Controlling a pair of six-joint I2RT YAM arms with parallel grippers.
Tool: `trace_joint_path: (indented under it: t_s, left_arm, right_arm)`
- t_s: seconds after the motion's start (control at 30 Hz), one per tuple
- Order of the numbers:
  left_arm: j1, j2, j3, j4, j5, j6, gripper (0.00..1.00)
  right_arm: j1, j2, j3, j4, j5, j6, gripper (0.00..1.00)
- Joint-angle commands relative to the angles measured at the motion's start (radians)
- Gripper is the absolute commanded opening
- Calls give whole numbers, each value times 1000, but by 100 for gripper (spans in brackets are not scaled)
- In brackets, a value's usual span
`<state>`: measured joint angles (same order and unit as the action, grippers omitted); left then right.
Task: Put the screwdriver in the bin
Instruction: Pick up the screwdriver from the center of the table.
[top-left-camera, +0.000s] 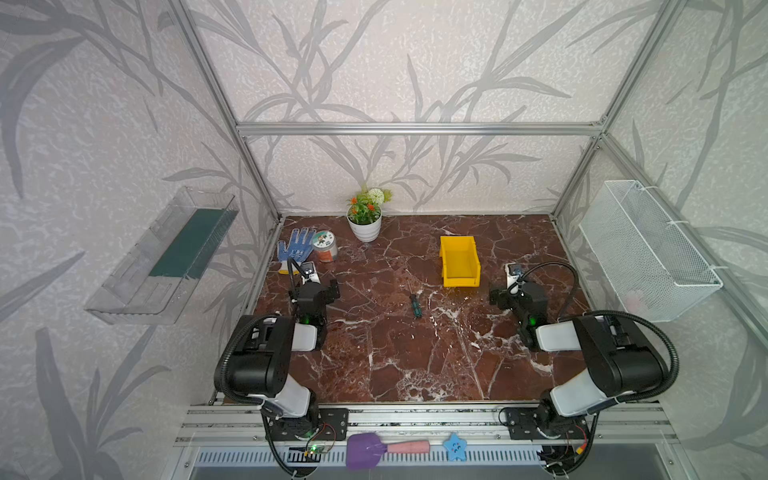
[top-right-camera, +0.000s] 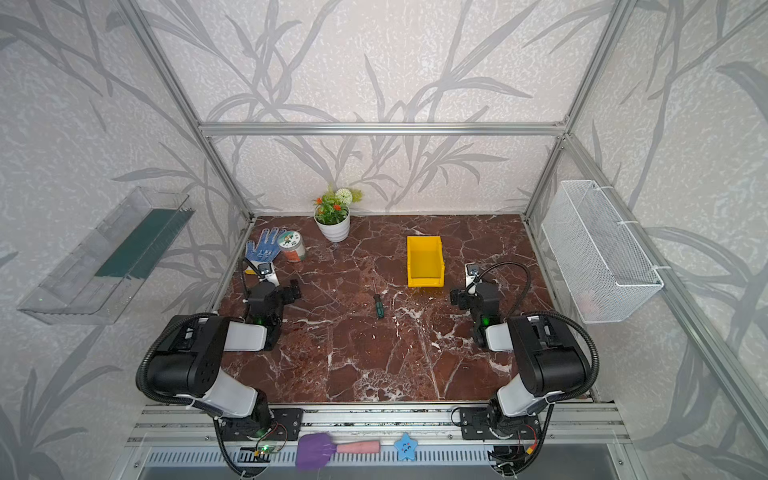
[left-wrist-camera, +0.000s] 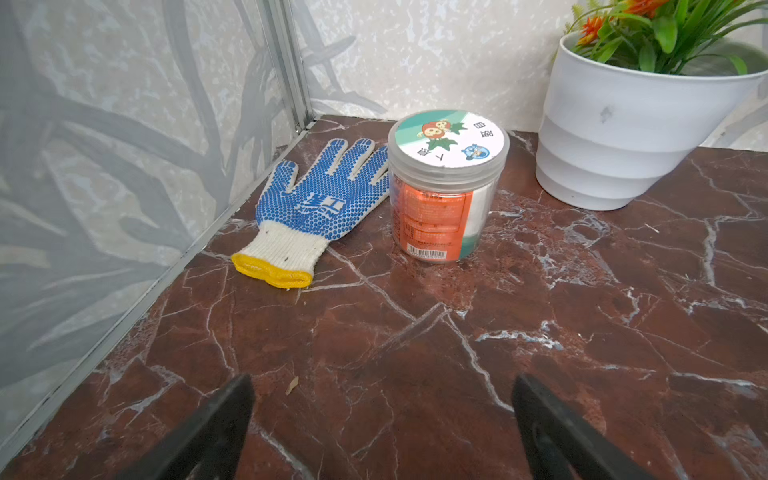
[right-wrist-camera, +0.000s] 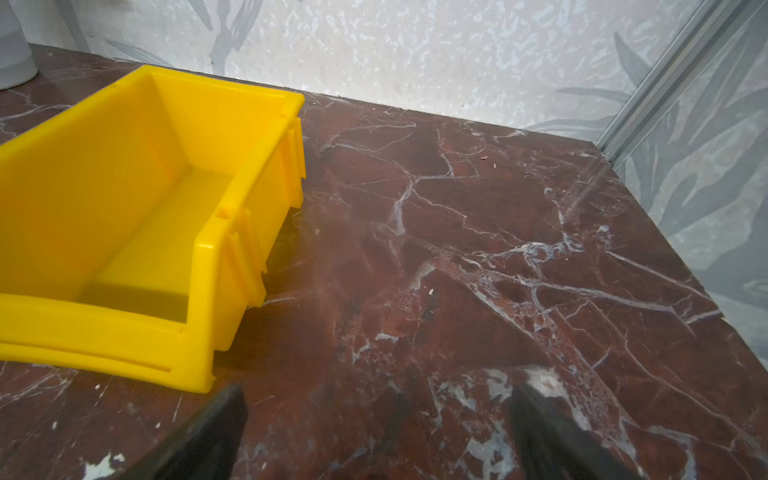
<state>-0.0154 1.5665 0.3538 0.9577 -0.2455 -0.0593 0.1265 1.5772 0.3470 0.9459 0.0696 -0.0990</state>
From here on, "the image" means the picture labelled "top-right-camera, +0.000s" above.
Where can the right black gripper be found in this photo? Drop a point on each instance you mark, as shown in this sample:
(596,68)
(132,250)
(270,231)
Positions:
(474,297)

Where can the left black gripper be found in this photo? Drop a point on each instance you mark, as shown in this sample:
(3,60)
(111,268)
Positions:
(271,291)

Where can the green black screwdriver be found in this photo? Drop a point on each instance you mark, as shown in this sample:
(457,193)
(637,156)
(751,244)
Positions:
(379,307)

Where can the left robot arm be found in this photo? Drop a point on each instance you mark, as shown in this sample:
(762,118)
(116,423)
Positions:
(183,366)

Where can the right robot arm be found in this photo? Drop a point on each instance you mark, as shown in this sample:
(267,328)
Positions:
(556,358)

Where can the yellow plastic bin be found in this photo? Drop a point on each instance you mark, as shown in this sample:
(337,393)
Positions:
(425,262)

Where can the blue white work glove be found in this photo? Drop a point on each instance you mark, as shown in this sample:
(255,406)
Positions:
(266,248)

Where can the white pot flower plant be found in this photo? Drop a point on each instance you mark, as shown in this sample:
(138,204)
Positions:
(332,212)

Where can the blue star toy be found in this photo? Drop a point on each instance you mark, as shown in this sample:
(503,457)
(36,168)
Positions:
(406,448)

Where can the purple pink spatula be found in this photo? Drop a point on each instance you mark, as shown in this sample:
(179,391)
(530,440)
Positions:
(314,451)

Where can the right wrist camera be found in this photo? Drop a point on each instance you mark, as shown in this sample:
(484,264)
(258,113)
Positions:
(472,271)

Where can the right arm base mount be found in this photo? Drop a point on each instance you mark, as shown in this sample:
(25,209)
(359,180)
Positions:
(486,423)

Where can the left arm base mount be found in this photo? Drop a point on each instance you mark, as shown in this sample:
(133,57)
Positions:
(280,424)

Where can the white wire mesh basket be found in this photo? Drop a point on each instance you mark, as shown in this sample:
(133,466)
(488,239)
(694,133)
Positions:
(607,273)

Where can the clear plastic wall shelf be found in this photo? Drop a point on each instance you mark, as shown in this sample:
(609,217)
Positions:
(96,282)

